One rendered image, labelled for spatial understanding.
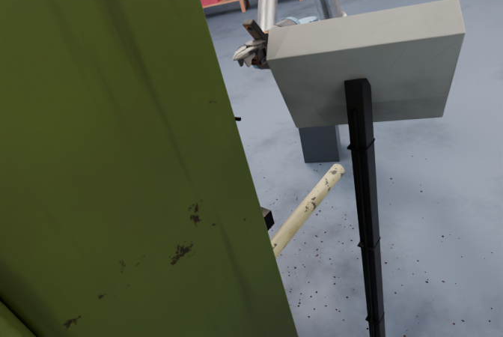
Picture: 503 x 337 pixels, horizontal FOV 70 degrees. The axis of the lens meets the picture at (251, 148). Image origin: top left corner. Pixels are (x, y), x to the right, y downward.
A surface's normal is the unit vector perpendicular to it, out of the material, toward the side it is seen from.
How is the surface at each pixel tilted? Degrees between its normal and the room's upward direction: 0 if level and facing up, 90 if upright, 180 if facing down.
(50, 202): 90
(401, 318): 0
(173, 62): 90
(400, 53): 120
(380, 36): 30
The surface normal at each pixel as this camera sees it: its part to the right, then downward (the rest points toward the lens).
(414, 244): -0.22, -0.82
